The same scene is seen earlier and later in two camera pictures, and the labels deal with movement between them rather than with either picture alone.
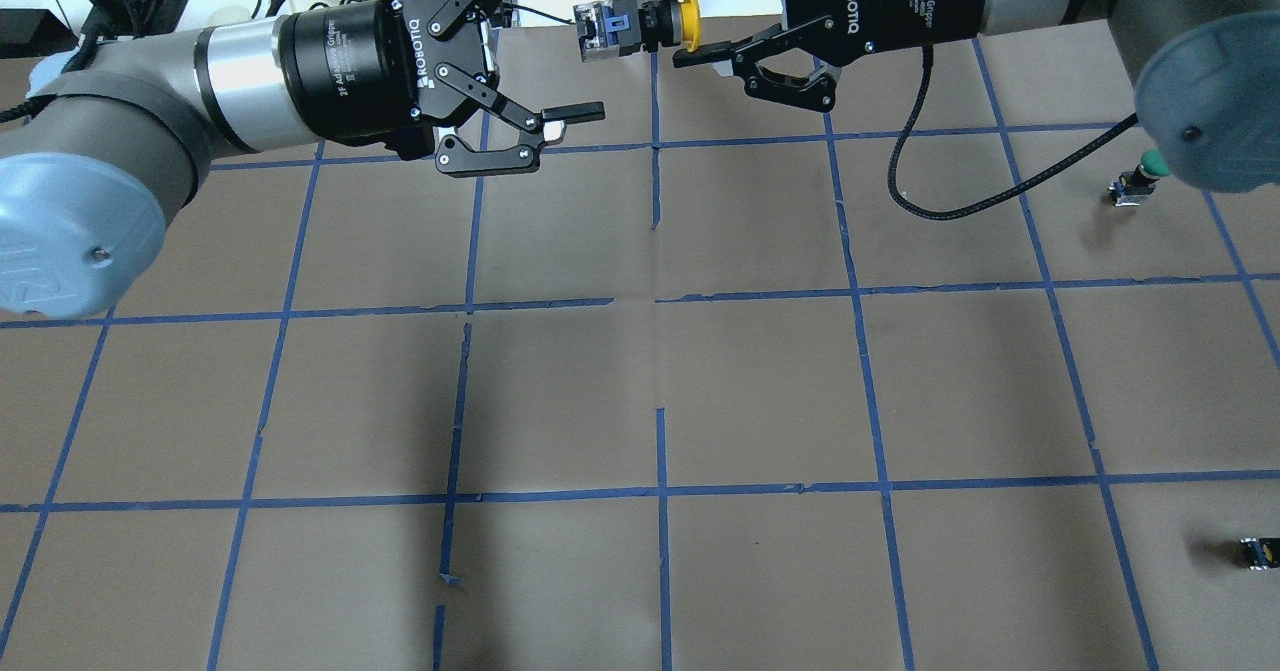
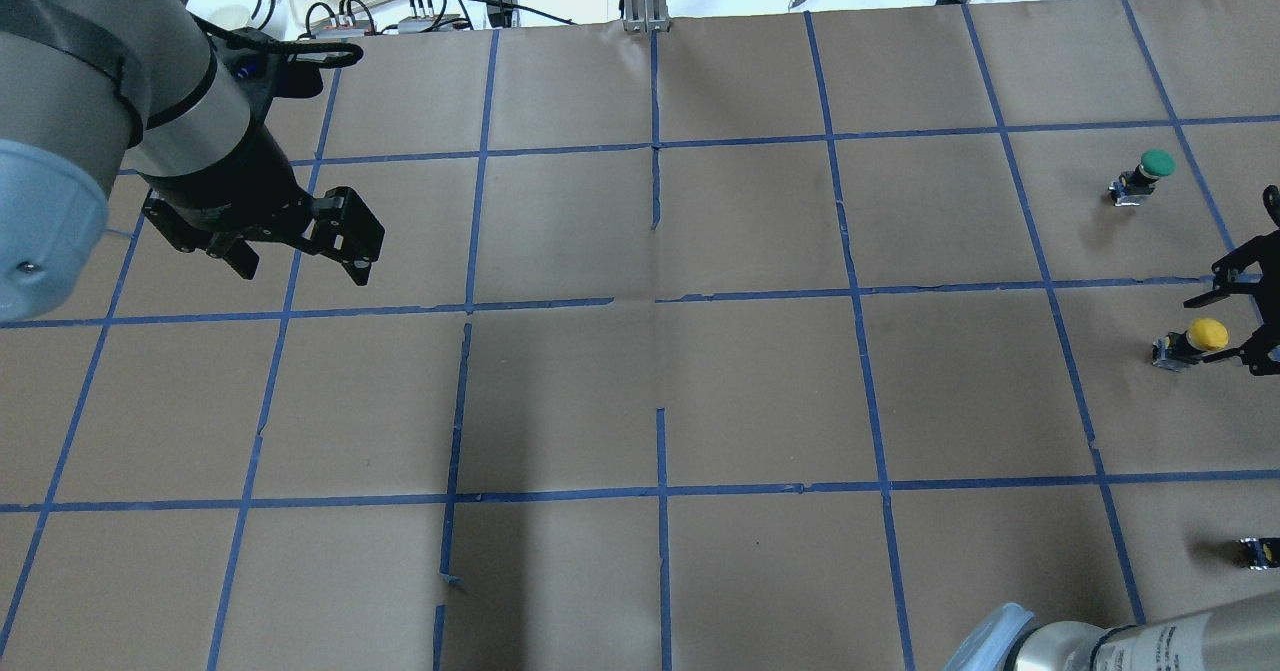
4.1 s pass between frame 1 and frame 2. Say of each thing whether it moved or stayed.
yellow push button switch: moved
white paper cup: stayed
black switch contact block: stayed
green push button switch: stayed
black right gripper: moved
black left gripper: moved
